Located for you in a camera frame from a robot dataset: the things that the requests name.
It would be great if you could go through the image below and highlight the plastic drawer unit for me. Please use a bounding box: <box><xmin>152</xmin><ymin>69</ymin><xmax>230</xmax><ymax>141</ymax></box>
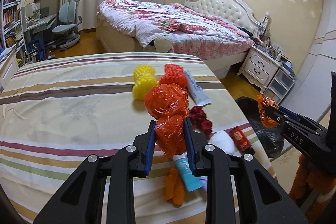
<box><xmin>263</xmin><ymin>68</ymin><xmax>295</xmax><ymax>105</ymax></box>

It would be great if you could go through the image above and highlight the striped bed sheet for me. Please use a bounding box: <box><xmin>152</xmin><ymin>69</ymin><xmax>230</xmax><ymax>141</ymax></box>
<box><xmin>1</xmin><ymin>53</ymin><xmax>274</xmax><ymax>222</ymax></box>

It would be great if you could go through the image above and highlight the bookshelf with books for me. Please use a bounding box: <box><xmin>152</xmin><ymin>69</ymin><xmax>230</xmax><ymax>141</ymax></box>
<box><xmin>1</xmin><ymin>0</ymin><xmax>27</xmax><ymax>67</ymax></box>

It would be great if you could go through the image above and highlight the teal white toothpaste tube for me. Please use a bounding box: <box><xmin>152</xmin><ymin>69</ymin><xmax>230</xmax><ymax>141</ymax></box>
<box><xmin>173</xmin><ymin>153</ymin><xmax>203</xmax><ymax>192</ymax></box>

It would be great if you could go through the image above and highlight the white milk powder tube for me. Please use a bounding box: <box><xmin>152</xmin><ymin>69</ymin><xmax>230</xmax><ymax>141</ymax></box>
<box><xmin>184</xmin><ymin>71</ymin><xmax>212</xmax><ymax>106</ymax></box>

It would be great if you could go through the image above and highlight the red bottle black cap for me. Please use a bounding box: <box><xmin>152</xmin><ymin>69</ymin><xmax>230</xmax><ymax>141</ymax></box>
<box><xmin>229</xmin><ymin>126</ymin><xmax>255</xmax><ymax>155</ymax></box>

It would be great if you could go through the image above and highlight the orange sleeve forearm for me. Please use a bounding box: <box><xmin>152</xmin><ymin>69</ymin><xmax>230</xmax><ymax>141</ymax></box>
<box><xmin>289</xmin><ymin>154</ymin><xmax>335</xmax><ymax>223</ymax></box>

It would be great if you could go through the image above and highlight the white crumpled paper ball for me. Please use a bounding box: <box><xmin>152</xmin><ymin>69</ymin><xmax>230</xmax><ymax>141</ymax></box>
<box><xmin>209</xmin><ymin>130</ymin><xmax>235</xmax><ymax>155</ymax></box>

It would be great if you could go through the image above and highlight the orange foam fruit net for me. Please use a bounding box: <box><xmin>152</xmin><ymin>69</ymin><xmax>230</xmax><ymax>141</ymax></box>
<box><xmin>159</xmin><ymin>64</ymin><xmax>187</xmax><ymax>88</ymax></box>

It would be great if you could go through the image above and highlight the orange plastic bag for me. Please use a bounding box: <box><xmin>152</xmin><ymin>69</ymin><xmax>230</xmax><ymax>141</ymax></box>
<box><xmin>144</xmin><ymin>84</ymin><xmax>189</xmax><ymax>158</ymax></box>

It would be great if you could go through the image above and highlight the floral quilt bed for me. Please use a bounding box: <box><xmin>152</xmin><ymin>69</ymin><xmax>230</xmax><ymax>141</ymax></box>
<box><xmin>96</xmin><ymin>0</ymin><xmax>253</xmax><ymax>78</ymax></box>

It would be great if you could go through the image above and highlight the dark red ribbon bow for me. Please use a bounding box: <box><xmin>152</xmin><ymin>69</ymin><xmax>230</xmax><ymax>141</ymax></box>
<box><xmin>189</xmin><ymin>106</ymin><xmax>213</xmax><ymax>140</ymax></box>

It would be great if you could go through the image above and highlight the black lined trash bin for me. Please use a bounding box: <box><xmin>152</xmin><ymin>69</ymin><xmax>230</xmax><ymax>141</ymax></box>
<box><xmin>235</xmin><ymin>96</ymin><xmax>285</xmax><ymax>159</ymax></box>

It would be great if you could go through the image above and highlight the white tufted headboard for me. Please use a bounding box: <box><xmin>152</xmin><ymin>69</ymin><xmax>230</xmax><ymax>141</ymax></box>
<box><xmin>184</xmin><ymin>0</ymin><xmax>270</xmax><ymax>36</ymax></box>

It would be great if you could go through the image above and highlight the orange snack wrapper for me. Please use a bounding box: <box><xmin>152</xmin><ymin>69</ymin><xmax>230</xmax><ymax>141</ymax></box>
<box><xmin>256</xmin><ymin>94</ymin><xmax>280</xmax><ymax>128</ymax></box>

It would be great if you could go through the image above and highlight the study desk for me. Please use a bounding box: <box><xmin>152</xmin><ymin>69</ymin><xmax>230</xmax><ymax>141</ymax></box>
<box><xmin>21</xmin><ymin>7</ymin><xmax>57</xmax><ymax>55</ymax></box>

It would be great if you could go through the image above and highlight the white nightstand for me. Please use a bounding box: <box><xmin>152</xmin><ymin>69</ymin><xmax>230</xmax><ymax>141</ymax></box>
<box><xmin>237</xmin><ymin>45</ymin><xmax>281</xmax><ymax>94</ymax></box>

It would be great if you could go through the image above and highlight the blue-grey desk chair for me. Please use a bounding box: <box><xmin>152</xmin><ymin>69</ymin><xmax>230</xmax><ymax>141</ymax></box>
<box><xmin>52</xmin><ymin>0</ymin><xmax>83</xmax><ymax>51</ymax></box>

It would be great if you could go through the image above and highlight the orange crumpled cloth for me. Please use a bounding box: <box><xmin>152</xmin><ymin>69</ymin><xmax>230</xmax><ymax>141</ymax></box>
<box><xmin>164</xmin><ymin>166</ymin><xmax>186</xmax><ymax>206</ymax></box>

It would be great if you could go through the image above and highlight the yellow foam fruit net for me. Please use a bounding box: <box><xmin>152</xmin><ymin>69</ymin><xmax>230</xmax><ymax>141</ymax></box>
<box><xmin>132</xmin><ymin>64</ymin><xmax>158</xmax><ymax>100</ymax></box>

